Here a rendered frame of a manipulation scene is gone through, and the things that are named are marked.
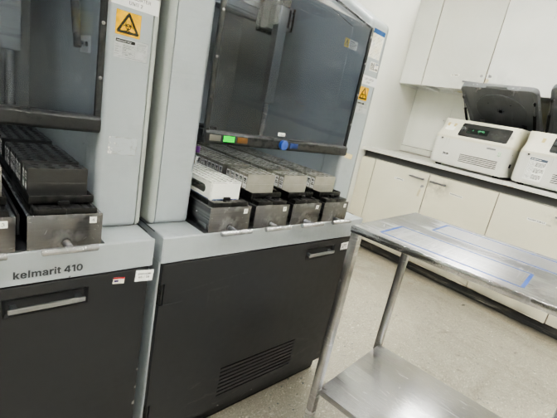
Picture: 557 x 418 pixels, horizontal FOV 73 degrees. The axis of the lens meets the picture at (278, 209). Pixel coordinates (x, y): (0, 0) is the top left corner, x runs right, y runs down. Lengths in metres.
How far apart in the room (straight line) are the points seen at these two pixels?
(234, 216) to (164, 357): 0.43
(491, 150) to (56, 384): 2.79
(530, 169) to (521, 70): 0.79
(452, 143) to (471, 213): 0.54
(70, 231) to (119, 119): 0.27
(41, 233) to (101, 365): 0.38
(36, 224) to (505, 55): 3.21
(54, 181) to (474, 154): 2.72
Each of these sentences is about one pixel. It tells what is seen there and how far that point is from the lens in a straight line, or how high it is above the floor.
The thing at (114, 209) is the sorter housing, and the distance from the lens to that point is 0.98.
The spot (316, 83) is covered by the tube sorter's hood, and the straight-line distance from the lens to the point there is 1.25.
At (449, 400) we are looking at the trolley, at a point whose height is 0.28.
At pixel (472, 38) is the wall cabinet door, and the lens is 3.58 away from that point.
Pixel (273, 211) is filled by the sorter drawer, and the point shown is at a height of 0.79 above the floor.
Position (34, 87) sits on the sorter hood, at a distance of 0.87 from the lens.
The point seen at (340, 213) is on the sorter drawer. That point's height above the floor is 0.76.
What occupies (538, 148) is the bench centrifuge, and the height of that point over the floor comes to 1.15.
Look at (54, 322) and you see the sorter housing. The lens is 0.96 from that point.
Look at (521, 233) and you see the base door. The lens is 2.99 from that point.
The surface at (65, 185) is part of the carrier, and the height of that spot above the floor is 0.85.
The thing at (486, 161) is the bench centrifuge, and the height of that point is 1.00.
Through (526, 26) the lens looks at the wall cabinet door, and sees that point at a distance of 3.48.
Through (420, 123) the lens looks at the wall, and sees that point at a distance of 3.98.
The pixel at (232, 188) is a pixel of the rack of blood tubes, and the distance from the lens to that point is 1.05.
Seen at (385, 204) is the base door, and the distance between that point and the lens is 3.38.
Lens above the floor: 1.09
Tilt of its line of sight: 15 degrees down
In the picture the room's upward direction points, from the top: 11 degrees clockwise
